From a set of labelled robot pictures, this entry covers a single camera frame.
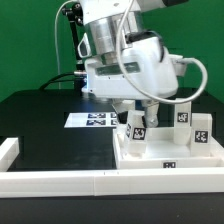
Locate white AprilTag base sheet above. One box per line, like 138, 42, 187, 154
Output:
64, 112, 117, 128

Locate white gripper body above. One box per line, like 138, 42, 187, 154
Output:
83, 31, 178, 100

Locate black cable bundle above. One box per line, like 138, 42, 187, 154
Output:
38, 71, 88, 92

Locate white U-shaped obstacle fence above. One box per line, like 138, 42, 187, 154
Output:
0, 138, 224, 198

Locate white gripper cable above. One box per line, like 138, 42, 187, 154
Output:
114, 0, 209, 106

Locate white square tabletop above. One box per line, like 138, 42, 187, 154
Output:
113, 127, 224, 169

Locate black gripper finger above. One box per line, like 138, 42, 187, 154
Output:
142, 100, 159, 128
112, 99, 135, 124

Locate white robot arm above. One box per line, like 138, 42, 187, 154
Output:
78, 0, 187, 127

